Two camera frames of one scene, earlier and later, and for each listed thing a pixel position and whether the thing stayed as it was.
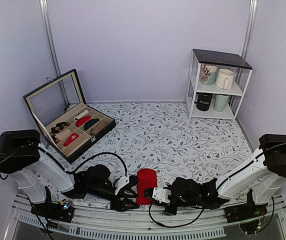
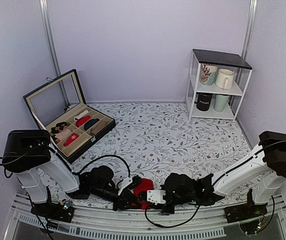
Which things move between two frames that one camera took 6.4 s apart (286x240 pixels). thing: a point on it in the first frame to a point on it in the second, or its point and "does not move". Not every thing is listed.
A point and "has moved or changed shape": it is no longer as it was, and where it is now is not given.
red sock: x=146 y=178 has moved or changed shape
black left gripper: x=118 y=205 does not move
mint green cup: x=220 y=102 does not move
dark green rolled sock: x=90 y=123 does not move
